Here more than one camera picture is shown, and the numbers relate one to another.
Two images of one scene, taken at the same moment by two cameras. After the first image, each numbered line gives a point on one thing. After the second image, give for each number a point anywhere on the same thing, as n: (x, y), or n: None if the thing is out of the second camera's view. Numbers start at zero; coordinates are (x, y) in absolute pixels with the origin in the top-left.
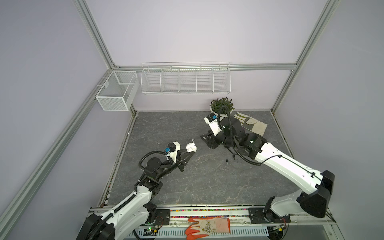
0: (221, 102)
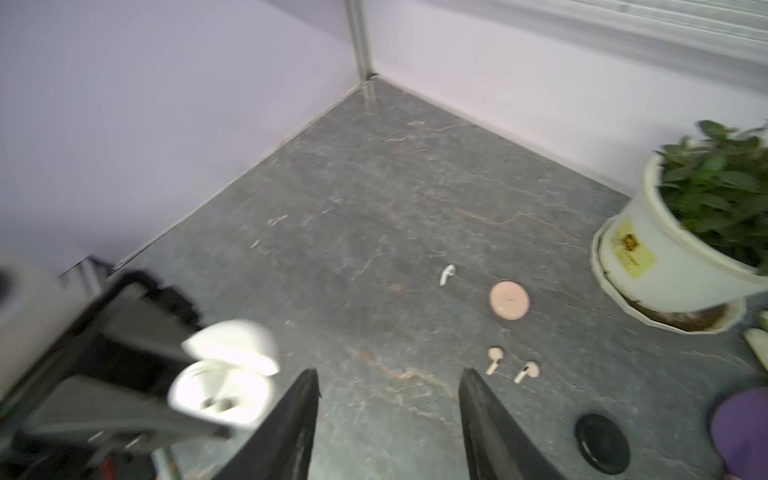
0: (690, 254)
